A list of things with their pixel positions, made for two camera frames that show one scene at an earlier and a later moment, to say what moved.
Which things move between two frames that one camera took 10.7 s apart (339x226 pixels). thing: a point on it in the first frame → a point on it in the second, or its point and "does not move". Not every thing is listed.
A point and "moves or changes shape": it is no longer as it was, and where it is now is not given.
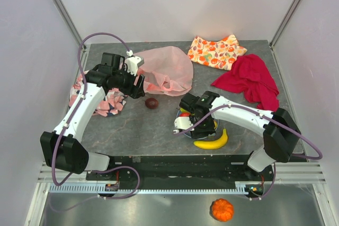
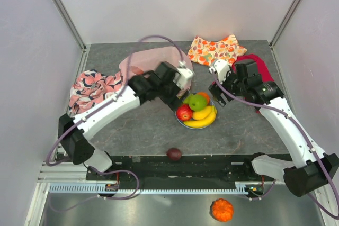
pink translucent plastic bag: x=167 y=71 does not move
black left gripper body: x=125 y=82 → x=168 y=94
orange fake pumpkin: x=221 y=210 does not move
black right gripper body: x=206 y=125 → x=232 y=83
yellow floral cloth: x=221 y=54 does not move
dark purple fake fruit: x=151 y=103 → x=174 y=154
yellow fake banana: x=213 y=144 moves or changes shape
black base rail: x=215 y=168 does not move
